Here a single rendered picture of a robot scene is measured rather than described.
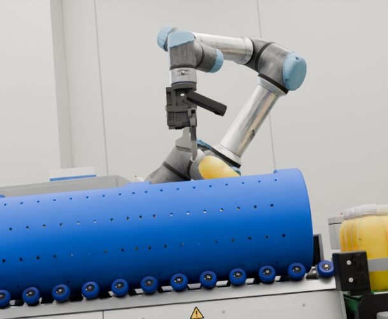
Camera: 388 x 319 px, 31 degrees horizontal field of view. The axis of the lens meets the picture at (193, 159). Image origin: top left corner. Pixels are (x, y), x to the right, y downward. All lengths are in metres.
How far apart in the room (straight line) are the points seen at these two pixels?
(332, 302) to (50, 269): 0.71
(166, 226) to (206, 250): 0.12
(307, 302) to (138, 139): 3.18
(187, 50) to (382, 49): 3.10
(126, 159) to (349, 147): 1.52
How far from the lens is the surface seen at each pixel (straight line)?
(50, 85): 4.71
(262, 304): 1.77
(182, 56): 1.92
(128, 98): 4.87
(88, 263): 1.77
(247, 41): 2.33
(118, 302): 1.78
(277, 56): 2.29
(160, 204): 1.76
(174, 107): 1.89
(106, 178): 3.53
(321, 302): 1.78
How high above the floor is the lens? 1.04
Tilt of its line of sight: 7 degrees up
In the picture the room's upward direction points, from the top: 5 degrees counter-clockwise
